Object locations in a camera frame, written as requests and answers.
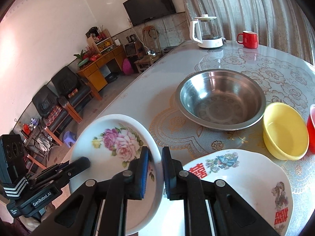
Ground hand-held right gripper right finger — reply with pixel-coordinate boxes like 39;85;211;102
162;146;281;236

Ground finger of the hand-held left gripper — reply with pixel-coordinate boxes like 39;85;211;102
31;157;91;187

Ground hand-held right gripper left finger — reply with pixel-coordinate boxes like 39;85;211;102
43;146;150;236

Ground small pink rose plate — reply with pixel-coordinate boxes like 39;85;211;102
69;114;164;235

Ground white plate with red print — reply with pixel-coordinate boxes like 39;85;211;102
160;149;294;236

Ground stainless steel bowl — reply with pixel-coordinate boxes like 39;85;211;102
175;69;267;131

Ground yellow plastic bowl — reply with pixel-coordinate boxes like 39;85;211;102
262;102;309;161

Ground red plastic bowl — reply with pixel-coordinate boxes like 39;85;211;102
306;104;315;154

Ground purple plastic stool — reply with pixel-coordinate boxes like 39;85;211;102
63;131;77;148

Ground glass side table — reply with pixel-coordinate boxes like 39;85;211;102
15;119;62;170

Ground black leather armchair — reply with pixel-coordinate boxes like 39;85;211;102
51;66;93;124
31;85;64;146

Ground orange wooden desk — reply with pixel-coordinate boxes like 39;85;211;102
77;45;126;101

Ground pink bag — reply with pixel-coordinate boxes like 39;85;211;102
122;58;134;75

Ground green potted plant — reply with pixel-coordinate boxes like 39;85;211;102
73;45;95;63

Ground brown wooden chair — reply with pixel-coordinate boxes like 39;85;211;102
134;26;163;74

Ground black portable speaker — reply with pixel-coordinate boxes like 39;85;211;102
124;42;143;59

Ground small wooden shelf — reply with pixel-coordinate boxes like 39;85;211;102
86;26;116;54

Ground white glass electric kettle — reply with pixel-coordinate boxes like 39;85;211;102
189;15;225;49

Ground red mug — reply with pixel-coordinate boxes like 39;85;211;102
237;31;259;49

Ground large beige curtain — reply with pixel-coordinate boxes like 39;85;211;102
177;0;315;65

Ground black wall television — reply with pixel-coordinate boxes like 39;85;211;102
123;0;177;27

